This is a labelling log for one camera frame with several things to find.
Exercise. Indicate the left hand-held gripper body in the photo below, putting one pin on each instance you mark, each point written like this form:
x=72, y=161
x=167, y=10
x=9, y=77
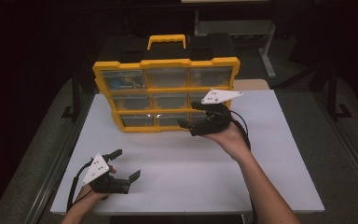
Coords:
x=108, y=186

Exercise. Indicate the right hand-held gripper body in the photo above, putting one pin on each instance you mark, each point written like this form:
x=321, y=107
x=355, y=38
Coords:
x=214, y=123

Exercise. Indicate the yellow black drawer organizer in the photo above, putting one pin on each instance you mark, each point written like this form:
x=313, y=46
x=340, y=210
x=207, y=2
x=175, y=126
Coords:
x=167, y=62

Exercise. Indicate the single clear plastic drawer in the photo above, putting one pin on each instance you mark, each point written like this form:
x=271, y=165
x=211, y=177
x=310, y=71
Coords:
x=122, y=76

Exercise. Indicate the person's left hand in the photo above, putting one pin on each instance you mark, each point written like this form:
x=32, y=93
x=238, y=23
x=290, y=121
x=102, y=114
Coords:
x=90, y=197

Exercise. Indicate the person's right hand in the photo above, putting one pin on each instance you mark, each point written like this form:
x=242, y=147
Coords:
x=231, y=141

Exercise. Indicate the grid of clear drawers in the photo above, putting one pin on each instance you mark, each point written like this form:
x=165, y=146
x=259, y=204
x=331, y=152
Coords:
x=167, y=77

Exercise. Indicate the beige wooden board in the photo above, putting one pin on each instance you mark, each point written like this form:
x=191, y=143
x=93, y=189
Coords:
x=251, y=84

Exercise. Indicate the black metal stand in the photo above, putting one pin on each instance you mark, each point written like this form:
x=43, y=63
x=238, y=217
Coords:
x=333, y=93
x=74, y=93

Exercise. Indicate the grey metal stand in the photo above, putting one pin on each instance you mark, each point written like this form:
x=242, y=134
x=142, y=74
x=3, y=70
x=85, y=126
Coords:
x=236, y=27

